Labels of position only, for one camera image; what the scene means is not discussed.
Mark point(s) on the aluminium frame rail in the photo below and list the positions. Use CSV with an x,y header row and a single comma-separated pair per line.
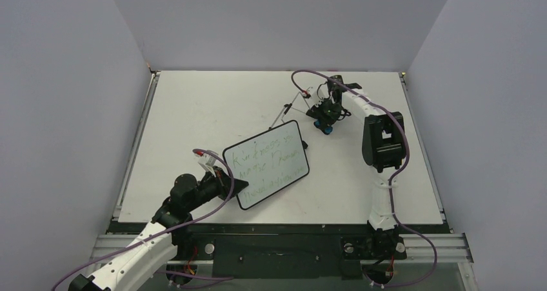
x,y
451,248

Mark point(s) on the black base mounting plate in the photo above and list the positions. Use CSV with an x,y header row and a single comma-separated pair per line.
x,y
292,251

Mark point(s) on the blue whiteboard eraser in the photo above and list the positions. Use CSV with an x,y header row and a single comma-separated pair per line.
x,y
323,127

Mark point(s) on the wire whiteboard stand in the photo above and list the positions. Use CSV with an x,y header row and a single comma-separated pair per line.
x,y
288,107

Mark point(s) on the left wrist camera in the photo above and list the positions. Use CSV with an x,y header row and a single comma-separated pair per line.
x,y
206,161

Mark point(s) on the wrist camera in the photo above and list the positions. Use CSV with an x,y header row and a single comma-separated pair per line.
x,y
206,161
314,95

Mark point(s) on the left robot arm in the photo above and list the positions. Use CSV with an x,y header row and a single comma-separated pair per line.
x,y
161,238

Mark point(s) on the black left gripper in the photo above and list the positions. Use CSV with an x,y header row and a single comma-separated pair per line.
x,y
222,180

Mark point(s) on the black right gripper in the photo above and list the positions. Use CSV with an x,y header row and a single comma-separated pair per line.
x,y
324,115

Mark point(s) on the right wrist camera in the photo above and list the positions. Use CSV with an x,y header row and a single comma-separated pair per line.
x,y
314,95

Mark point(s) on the small black-framed whiteboard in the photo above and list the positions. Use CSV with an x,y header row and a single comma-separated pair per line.
x,y
268,162

